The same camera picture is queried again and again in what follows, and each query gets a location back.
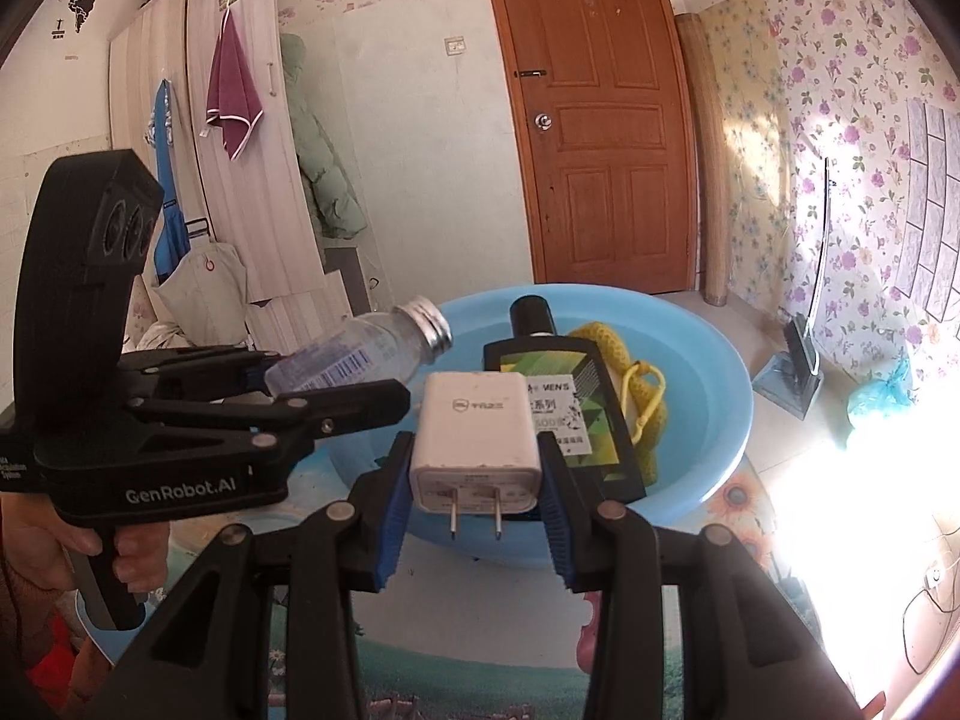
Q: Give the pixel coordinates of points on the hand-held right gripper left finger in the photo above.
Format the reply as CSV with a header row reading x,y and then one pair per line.
x,y
394,532

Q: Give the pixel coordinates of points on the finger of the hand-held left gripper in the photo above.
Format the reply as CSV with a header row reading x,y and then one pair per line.
x,y
352,401
195,367

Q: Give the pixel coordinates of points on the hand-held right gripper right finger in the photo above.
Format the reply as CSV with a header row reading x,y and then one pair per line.
x,y
559,532

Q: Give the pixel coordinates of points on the small clear bottle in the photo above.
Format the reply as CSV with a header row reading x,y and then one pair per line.
x,y
337,360

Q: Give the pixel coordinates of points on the white charger plug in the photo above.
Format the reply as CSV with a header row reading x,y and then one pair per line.
x,y
472,427

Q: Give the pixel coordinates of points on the black shampoo bottle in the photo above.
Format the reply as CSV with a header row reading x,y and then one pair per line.
x,y
555,352

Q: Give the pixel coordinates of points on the blue plastic basin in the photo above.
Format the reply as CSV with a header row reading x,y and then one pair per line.
x,y
705,405

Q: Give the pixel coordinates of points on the person's left forearm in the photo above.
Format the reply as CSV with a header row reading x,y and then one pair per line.
x,y
22,652

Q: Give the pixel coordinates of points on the scenic printed round desktop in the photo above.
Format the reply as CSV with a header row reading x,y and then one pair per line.
x,y
480,615

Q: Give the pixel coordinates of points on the person's left hand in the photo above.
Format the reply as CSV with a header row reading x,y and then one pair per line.
x,y
37,540

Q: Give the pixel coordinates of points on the beige tote bag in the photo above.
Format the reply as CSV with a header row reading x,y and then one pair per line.
x,y
210,292

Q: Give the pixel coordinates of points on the grey framed board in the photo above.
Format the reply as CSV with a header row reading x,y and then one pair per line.
x,y
349,270

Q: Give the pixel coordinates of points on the white wardrobe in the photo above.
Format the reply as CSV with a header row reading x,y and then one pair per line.
x,y
191,187

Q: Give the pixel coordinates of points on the yellow mesh sponge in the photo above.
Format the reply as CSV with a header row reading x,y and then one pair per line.
x,y
600,341

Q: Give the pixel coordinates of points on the pale green jacket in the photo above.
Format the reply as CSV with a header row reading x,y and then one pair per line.
x,y
322,165

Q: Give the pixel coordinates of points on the dark panel on stand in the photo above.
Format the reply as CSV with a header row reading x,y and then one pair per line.
x,y
787,382

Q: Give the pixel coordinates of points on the maroon towel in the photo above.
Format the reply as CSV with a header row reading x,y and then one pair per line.
x,y
232,90

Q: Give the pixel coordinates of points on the red cloth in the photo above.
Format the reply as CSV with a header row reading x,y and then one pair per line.
x,y
56,667

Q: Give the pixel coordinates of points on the blue plastic bag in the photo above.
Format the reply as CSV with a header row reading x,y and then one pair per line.
x,y
877,397

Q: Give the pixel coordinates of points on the brown wooden door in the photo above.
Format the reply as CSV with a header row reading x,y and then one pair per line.
x,y
600,127

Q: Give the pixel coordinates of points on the wall switch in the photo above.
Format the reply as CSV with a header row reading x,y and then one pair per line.
x,y
454,45

